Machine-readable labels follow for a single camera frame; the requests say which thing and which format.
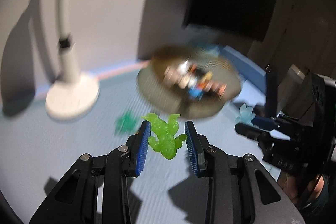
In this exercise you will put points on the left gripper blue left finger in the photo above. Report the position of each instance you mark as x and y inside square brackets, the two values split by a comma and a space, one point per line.
[141, 146]

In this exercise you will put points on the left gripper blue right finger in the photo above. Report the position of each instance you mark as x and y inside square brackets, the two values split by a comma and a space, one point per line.
[195, 150]

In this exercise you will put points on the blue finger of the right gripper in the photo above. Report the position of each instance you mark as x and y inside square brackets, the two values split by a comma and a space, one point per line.
[264, 123]
[251, 132]

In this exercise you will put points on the light green translucent figurine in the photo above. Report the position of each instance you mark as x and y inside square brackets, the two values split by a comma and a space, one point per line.
[165, 141]

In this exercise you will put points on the dark green translucent figurine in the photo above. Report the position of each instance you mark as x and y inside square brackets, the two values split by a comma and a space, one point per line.
[126, 123]

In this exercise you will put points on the blue rectangular box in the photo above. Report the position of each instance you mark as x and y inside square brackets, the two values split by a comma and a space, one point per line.
[195, 93]

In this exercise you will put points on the pink card box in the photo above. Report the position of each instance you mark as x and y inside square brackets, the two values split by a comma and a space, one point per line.
[217, 88]

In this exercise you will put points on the person's right hand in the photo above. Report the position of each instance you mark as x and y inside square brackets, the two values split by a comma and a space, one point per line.
[301, 192]

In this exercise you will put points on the pale blue translucent figurine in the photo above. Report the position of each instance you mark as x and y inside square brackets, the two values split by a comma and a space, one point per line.
[246, 114]

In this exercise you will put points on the black rectangular device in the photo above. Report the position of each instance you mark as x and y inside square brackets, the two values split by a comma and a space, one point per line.
[271, 91]

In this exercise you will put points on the amber ribbed glass bowl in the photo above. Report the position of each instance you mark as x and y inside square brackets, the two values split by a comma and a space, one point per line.
[178, 68]

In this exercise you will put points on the white desk lamp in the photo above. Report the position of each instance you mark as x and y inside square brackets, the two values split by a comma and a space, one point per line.
[74, 92]

